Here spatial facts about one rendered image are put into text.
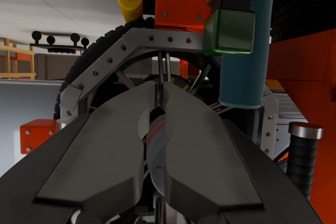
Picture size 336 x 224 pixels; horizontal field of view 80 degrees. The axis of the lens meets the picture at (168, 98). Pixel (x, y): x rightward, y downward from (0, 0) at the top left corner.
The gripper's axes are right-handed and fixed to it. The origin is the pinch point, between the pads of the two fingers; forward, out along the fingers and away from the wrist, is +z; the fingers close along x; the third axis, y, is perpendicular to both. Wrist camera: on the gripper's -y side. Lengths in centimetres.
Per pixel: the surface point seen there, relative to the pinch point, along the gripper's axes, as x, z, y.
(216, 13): 4.7, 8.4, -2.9
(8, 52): -389, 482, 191
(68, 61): -466, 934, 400
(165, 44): 0.7, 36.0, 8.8
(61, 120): -12.7, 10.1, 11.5
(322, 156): 51, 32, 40
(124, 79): -10.4, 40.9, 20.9
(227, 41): 5.9, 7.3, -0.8
